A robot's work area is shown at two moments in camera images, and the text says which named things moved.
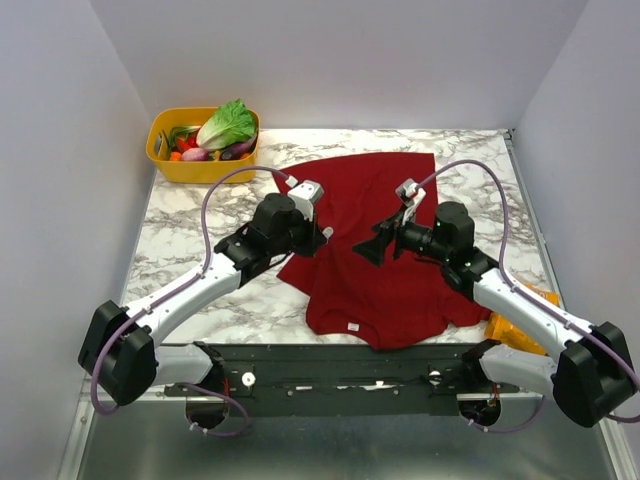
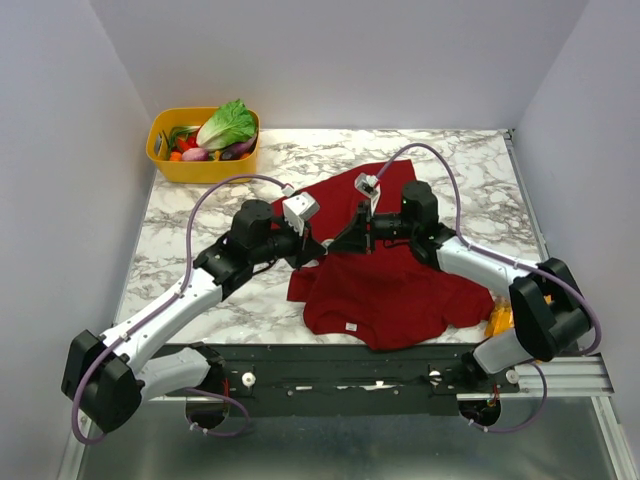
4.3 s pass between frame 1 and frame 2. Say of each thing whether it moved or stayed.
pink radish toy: stayed
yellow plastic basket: stayed
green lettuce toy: stayed
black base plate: stayed
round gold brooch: moved
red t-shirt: moved
